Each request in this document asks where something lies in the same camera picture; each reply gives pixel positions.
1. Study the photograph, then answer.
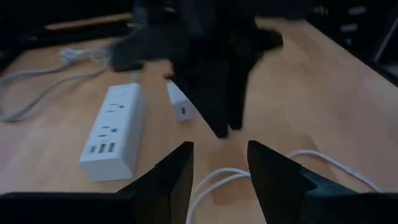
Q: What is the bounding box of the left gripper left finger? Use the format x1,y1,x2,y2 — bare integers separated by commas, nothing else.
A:
116,141,195,224

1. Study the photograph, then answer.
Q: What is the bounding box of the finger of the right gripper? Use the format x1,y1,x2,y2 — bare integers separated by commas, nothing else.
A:
174,58,231,139
229,57,254,131

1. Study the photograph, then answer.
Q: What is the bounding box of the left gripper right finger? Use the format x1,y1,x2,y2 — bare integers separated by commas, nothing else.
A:
247,140,317,224

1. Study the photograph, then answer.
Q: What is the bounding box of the white USB charger adapter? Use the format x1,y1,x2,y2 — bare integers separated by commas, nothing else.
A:
165,79,197,123

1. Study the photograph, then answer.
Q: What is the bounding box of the white USB cable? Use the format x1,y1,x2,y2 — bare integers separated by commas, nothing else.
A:
185,149,385,224

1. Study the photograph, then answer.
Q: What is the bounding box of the white power strip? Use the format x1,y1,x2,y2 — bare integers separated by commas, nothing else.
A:
78,82,147,183

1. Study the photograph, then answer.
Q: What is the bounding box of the grey braided power cord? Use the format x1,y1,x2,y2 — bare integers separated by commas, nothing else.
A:
0,46,142,123

